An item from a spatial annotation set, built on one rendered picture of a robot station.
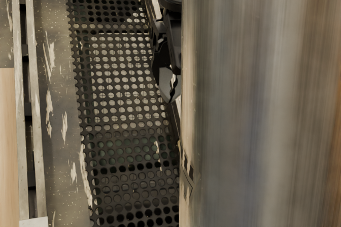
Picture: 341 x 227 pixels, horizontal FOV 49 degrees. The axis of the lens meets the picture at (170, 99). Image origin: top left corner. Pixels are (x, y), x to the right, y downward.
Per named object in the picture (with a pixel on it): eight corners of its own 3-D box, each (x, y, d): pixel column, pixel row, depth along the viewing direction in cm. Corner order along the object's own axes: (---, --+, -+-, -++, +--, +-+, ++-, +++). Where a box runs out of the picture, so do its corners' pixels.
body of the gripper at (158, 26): (185, 46, 75) (194, -12, 68) (197, 68, 69) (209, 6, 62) (148, 46, 73) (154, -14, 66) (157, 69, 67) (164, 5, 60)
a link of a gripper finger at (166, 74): (164, 88, 78) (169, 50, 73) (170, 106, 74) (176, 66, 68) (149, 89, 78) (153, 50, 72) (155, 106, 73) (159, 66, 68)
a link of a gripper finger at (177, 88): (178, 88, 79) (184, 50, 74) (185, 105, 75) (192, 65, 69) (164, 88, 78) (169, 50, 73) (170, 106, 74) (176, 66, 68)
